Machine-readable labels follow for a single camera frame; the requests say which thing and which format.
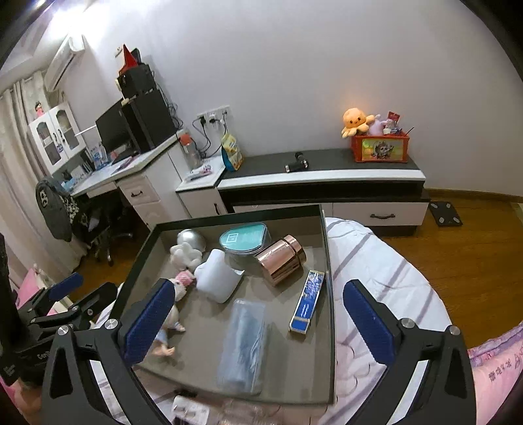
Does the beige curtain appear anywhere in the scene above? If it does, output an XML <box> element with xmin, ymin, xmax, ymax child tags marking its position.
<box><xmin>0</xmin><ymin>69</ymin><xmax>50</xmax><ymax>287</ymax></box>

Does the narrow blue box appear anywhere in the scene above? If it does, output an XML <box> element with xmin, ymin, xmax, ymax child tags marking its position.
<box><xmin>289</xmin><ymin>270</ymin><xmax>326</xmax><ymax>333</ymax></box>

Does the black bathroom scale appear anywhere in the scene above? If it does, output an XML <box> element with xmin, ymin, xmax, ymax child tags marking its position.
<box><xmin>429</xmin><ymin>200</ymin><xmax>464</xmax><ymax>227</ymax></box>

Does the red paper bag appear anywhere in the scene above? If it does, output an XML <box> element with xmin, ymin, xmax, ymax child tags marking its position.
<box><xmin>123</xmin><ymin>44</ymin><xmax>139</xmax><ymax>72</ymax></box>

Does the water bottle with red cap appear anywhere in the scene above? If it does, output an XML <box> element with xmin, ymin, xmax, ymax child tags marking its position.
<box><xmin>180</xmin><ymin>130</ymin><xmax>199</xmax><ymax>164</ymax></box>

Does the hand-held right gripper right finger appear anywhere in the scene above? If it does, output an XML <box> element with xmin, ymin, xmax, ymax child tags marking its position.
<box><xmin>342</xmin><ymin>280</ymin><xmax>477</xmax><ymax>425</ymax></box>

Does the grey round dome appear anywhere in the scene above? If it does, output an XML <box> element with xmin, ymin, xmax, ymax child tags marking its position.
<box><xmin>177</xmin><ymin>229</ymin><xmax>209</xmax><ymax>252</ymax></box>

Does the white curved block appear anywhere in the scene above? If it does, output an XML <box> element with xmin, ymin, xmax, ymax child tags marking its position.
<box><xmin>194</xmin><ymin>249</ymin><xmax>242</xmax><ymax>304</ymax></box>

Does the white desk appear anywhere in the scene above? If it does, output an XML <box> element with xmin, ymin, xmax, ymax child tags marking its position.
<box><xmin>61</xmin><ymin>128</ymin><xmax>193</xmax><ymax>230</ymax></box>

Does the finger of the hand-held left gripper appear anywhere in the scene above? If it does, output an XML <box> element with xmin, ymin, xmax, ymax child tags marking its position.
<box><xmin>33</xmin><ymin>282</ymin><xmax>117</xmax><ymax>332</ymax></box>
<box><xmin>28</xmin><ymin>273</ymin><xmax>84</xmax><ymax>315</ymax></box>

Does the clear packet of blue masks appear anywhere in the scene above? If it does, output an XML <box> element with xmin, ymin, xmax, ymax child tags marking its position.
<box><xmin>216</xmin><ymin>298</ymin><xmax>268</xmax><ymax>395</ymax></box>

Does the black monitor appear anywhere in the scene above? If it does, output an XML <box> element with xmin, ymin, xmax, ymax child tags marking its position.
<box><xmin>95</xmin><ymin>99</ymin><xmax>137</xmax><ymax>154</ymax></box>

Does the pink printed blanket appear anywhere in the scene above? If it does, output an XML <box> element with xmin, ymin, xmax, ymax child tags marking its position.
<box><xmin>468</xmin><ymin>327</ymin><xmax>523</xmax><ymax>425</ymax></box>

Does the red storage box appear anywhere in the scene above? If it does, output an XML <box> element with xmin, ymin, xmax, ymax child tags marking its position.
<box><xmin>351</xmin><ymin>131</ymin><xmax>410</xmax><ymax>164</ymax></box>

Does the white glass-door hutch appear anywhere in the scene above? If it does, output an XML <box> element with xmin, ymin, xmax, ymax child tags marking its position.
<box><xmin>28</xmin><ymin>102</ymin><xmax>87</xmax><ymax>177</ymax></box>

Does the clear container with teal lid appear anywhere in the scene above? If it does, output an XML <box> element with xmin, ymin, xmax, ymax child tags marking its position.
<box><xmin>219</xmin><ymin>223</ymin><xmax>268</xmax><ymax>270</ymax></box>

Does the black computer tower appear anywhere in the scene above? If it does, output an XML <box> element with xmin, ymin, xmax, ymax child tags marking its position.
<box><xmin>123</xmin><ymin>89</ymin><xmax>178</xmax><ymax>151</ymax></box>

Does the white wall socket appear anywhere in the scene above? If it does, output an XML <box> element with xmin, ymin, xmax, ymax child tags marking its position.
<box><xmin>197</xmin><ymin>105</ymin><xmax>230</xmax><ymax>125</ymax></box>

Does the orange octopus plush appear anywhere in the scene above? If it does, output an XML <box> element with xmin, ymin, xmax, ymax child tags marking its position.
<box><xmin>341</xmin><ymin>107</ymin><xmax>374</xmax><ymax>137</ymax></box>

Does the black office chair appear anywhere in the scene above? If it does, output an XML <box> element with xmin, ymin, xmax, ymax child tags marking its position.
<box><xmin>71</xmin><ymin>196</ymin><xmax>135</xmax><ymax>266</ymax></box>

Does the grey jacket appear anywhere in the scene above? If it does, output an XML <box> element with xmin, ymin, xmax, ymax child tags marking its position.
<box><xmin>35</xmin><ymin>177</ymin><xmax>76</xmax><ymax>243</ymax></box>

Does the small doll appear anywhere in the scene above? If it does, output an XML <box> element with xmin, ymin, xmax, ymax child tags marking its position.
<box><xmin>153</xmin><ymin>270</ymin><xmax>197</xmax><ymax>360</ymax></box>

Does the white lumpy toy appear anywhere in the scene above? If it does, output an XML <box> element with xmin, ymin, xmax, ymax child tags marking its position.
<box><xmin>169</xmin><ymin>243</ymin><xmax>203</xmax><ymax>268</ymax></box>

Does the blue yellow snack bag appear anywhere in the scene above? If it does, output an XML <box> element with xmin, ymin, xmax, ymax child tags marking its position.
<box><xmin>221</xmin><ymin>134</ymin><xmax>245</xmax><ymax>171</ymax></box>

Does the pink plush blanket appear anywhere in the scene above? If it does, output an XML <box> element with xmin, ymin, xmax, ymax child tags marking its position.
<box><xmin>12</xmin><ymin>270</ymin><xmax>50</xmax><ymax>317</ymax></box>

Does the black massage gun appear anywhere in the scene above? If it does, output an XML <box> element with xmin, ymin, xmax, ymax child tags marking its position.
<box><xmin>285</xmin><ymin>152</ymin><xmax>309</xmax><ymax>172</ymax></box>

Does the low black white cabinet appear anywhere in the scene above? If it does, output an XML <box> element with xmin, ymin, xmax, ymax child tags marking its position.
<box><xmin>216</xmin><ymin>148</ymin><xmax>431</xmax><ymax>238</ymax></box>

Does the small white cabinet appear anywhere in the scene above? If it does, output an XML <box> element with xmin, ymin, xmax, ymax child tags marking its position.
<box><xmin>176</xmin><ymin>157</ymin><xmax>226</xmax><ymax>219</ymax></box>

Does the white air conditioner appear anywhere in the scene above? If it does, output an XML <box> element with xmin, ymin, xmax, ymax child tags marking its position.
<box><xmin>44</xmin><ymin>36</ymin><xmax>86</xmax><ymax>93</ymax></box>

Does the pink box with black rim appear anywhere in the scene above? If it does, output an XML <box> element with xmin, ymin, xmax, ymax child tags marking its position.
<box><xmin>110</xmin><ymin>203</ymin><xmax>339</xmax><ymax>406</ymax></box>

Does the rose gold canister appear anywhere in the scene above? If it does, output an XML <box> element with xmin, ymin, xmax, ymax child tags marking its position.
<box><xmin>254</xmin><ymin>234</ymin><xmax>307</xmax><ymax>287</ymax></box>

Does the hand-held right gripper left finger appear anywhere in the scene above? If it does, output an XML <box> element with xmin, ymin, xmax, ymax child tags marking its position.
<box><xmin>41</xmin><ymin>280</ymin><xmax>176</xmax><ymax>425</ymax></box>

